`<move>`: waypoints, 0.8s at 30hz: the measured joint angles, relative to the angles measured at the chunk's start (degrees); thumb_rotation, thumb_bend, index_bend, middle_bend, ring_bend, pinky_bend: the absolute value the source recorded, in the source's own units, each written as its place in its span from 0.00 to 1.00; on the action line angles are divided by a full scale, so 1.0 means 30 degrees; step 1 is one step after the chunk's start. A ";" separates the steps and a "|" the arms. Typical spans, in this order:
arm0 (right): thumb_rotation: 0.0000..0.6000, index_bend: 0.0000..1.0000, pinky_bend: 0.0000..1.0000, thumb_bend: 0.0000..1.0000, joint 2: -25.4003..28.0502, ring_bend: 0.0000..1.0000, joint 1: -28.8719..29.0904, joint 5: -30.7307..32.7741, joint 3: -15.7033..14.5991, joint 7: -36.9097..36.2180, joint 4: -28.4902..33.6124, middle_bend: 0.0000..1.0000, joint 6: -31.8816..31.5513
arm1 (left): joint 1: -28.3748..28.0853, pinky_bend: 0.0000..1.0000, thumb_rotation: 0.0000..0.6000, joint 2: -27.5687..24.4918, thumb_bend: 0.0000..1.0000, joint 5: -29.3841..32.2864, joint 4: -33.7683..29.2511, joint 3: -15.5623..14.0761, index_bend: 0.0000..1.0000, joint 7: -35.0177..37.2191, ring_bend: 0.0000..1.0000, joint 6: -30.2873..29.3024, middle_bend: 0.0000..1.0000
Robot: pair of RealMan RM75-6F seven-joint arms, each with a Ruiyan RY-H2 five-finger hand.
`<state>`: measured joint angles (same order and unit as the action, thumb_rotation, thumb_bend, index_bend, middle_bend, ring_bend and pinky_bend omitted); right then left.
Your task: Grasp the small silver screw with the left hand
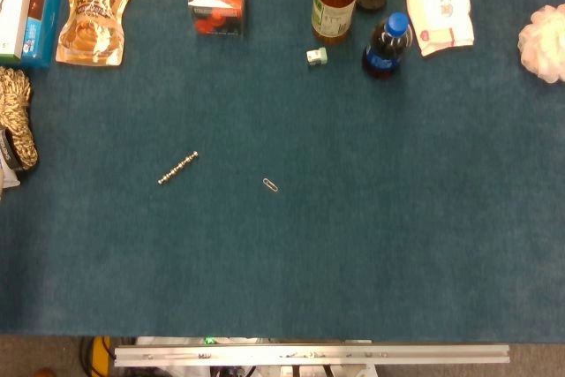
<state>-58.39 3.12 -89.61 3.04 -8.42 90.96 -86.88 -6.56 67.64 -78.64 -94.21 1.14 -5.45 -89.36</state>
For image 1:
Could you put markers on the small metal chain piece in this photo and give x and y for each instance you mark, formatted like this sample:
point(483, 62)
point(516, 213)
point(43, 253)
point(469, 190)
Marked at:
point(178, 168)

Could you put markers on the silver paper clip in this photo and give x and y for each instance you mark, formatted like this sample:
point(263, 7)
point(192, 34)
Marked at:
point(270, 185)

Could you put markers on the white box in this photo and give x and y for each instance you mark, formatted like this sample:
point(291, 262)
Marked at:
point(11, 2)

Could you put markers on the small green white eraser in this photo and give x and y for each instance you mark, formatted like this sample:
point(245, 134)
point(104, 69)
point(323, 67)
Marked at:
point(317, 57)

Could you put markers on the blue-capped cola bottle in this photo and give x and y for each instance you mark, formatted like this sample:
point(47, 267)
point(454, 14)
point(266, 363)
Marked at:
point(386, 48)

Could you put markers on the amber tea bottle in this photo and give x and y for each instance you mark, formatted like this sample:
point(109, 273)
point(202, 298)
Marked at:
point(333, 6)

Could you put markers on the white wet wipes pack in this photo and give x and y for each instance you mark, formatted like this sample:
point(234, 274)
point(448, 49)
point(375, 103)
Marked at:
point(439, 4)

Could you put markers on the orange spouted drink pouch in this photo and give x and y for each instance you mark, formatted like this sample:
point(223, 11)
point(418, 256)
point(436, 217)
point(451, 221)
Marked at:
point(95, 15)

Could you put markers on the blue snack box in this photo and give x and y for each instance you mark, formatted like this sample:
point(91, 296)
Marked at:
point(40, 19)

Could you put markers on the pink mesh bath sponge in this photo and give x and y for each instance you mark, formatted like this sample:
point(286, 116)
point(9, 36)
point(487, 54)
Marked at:
point(545, 43)

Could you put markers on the aluminium extrusion rail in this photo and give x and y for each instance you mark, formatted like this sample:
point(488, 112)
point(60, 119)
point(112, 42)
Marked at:
point(309, 355)

